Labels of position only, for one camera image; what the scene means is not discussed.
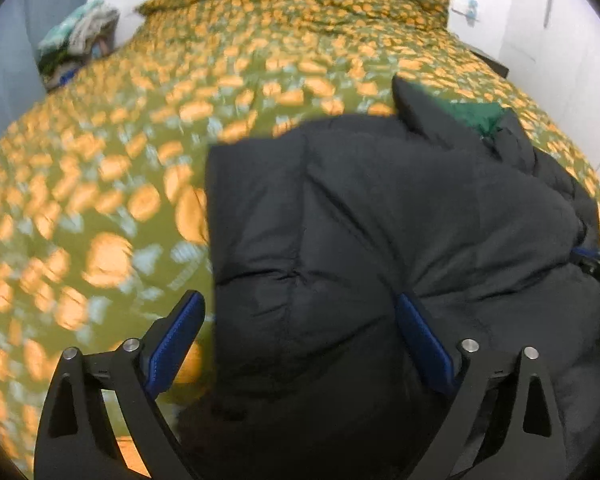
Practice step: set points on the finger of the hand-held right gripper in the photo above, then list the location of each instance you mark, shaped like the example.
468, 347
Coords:
585, 252

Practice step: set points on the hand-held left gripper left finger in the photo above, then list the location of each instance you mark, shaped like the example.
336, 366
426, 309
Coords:
172, 347

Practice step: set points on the black puffer jacket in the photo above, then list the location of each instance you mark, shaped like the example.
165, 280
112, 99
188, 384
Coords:
355, 235

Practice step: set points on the white wardrobe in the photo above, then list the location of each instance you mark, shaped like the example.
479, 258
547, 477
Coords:
565, 50

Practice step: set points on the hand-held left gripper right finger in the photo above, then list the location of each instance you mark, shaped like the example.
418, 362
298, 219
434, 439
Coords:
425, 345

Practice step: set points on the wall socket with blue plug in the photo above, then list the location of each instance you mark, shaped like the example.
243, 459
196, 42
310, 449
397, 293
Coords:
467, 10

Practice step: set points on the blue grey curtain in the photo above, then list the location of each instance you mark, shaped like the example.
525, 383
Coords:
10, 50

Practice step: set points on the dark wooden nightstand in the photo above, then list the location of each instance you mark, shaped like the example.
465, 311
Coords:
490, 62

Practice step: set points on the pile of clothes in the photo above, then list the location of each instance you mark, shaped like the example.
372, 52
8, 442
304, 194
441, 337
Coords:
77, 35

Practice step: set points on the green orange floral quilt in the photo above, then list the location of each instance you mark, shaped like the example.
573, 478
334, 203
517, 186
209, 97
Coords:
105, 185

